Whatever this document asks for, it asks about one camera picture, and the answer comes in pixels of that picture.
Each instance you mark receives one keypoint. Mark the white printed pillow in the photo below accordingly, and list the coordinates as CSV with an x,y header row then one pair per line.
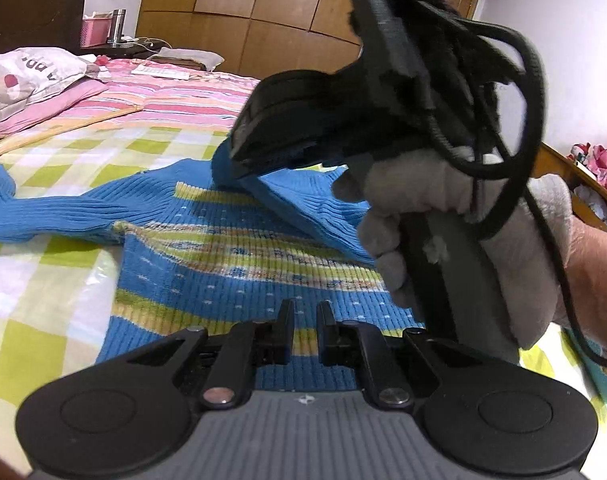
x,y
28,72

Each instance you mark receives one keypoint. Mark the pink striped bedsheet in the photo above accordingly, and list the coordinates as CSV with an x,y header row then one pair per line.
x,y
173,100

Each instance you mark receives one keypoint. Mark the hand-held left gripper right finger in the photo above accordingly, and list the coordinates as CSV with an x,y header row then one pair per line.
x,y
326,322

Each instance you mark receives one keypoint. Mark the dark wooden nightstand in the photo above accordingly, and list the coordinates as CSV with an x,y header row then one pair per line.
x,y
118,50

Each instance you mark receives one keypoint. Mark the person's right hand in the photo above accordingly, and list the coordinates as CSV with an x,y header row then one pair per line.
x,y
523,270

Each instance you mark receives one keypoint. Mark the metal thermos flask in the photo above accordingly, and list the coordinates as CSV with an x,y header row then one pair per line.
x,y
117,25

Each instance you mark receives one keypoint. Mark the flat white box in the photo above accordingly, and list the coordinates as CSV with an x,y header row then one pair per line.
x,y
161,71

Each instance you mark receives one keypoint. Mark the pink pillow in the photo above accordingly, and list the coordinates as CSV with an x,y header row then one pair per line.
x,y
58,102

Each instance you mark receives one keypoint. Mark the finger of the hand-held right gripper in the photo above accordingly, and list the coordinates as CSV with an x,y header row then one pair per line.
x,y
268,155

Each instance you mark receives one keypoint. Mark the teal knit sweater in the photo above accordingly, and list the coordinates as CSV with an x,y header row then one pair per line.
x,y
606,380

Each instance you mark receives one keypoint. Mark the blue striped knit sweater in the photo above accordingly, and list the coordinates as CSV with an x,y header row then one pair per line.
x,y
208,240

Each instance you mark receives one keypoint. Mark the brown wooden wardrobe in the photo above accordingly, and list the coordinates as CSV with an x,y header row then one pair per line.
x,y
263,15

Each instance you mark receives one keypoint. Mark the dark wooden headboard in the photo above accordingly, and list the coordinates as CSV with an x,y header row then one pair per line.
x,y
28,5

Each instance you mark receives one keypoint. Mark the person's right forearm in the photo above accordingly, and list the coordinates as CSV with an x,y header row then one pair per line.
x,y
596,280

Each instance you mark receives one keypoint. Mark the green checked plastic sheet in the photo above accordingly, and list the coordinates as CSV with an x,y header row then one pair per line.
x,y
48,280

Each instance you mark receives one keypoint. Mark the pink floral cloth pile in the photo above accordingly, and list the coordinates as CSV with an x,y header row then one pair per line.
x,y
601,162

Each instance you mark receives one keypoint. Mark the grey folded cloth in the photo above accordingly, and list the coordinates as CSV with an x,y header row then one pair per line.
x,y
188,57

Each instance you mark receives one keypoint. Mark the wooden bed footboard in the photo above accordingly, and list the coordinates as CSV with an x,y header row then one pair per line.
x,y
573,180

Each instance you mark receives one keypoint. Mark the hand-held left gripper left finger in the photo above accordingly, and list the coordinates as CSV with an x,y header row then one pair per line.
x,y
285,322

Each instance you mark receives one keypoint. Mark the pink plastic basket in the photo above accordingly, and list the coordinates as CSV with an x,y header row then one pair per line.
x,y
95,32

